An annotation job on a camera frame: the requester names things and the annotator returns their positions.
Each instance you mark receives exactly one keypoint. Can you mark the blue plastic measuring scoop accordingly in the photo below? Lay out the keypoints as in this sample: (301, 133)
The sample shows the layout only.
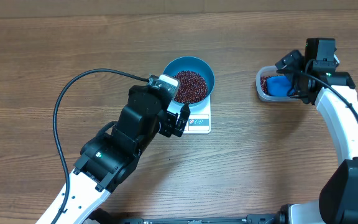
(278, 85)

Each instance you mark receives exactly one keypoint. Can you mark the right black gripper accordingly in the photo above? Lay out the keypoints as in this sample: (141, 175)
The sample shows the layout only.
(304, 97)

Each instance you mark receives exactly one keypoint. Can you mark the red adzuki beans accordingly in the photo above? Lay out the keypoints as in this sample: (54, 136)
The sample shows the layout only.
(263, 84)

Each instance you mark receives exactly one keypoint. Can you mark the clear plastic food container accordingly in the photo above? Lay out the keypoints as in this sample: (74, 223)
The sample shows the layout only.
(268, 72)

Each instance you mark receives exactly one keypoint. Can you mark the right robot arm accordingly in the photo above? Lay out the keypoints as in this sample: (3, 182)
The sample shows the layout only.
(337, 103)

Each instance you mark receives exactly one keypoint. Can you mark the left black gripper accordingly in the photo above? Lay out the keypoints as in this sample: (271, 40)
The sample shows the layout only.
(169, 128)

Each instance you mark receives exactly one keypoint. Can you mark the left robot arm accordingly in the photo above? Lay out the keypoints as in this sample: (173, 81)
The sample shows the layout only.
(113, 154)

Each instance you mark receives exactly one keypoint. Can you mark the white digital kitchen scale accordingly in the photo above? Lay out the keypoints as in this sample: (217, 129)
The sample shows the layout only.
(199, 121)

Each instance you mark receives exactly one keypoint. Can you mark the red beans in bowl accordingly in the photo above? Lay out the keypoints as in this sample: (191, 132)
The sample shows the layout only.
(193, 87)

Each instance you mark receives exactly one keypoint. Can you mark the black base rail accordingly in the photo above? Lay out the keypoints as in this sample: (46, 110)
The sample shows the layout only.
(100, 216)

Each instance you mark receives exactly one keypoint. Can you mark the teal blue bowl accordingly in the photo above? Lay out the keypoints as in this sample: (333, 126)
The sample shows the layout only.
(192, 64)

